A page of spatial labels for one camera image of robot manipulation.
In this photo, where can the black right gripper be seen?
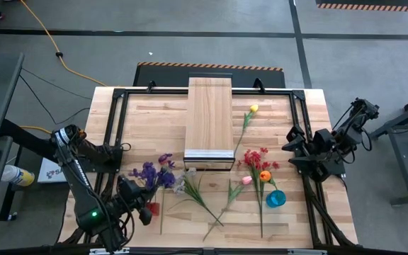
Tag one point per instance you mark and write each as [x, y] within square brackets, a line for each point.
[297, 132]

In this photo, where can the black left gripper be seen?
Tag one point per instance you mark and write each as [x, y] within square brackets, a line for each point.
[131, 193]

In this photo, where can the purple artificial flower sprig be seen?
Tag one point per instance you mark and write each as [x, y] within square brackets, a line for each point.
[151, 173]

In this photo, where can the red artificial tulip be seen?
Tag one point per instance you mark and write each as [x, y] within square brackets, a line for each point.
[161, 223]

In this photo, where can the orange artificial tulip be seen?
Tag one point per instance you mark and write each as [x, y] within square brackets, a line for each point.
[265, 175]

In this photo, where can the white artificial flower sprig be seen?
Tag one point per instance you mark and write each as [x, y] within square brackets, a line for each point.
[191, 189]

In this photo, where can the pink artificial tulip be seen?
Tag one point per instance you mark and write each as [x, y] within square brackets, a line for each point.
[246, 180]

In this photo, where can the yellow artificial tulip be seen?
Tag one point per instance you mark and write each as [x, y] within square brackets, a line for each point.
[254, 108]

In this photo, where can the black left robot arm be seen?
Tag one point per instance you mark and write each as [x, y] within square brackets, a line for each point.
[83, 198]

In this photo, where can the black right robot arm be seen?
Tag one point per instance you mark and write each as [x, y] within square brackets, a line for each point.
[365, 108]

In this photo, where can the red glass vase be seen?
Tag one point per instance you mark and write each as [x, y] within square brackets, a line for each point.
[154, 209]

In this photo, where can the red blossom flower sprig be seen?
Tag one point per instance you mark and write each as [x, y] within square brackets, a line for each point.
[255, 159]

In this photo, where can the blue glass vase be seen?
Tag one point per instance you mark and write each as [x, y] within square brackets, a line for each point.
[276, 199]

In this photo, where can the black mat with hazard stripe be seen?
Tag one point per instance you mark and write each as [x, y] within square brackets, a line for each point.
[239, 76]
[367, 6]

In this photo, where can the white printed sign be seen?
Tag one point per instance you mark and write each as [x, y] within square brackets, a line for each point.
[50, 173]

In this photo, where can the grey metal table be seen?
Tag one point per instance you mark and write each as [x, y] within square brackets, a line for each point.
[407, 117]

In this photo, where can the white and yellow bottle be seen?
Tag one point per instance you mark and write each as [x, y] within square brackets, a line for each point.
[18, 176]

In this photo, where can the silver metal bracket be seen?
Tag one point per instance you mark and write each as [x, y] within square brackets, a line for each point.
[103, 251]
[306, 252]

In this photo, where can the black frame clamp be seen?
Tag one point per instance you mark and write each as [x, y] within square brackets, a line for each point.
[151, 86]
[259, 85]

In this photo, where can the black metal table frame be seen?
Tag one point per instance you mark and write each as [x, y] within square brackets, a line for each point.
[243, 92]

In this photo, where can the wooden shelf with black frame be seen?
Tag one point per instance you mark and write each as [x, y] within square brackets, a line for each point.
[209, 117]

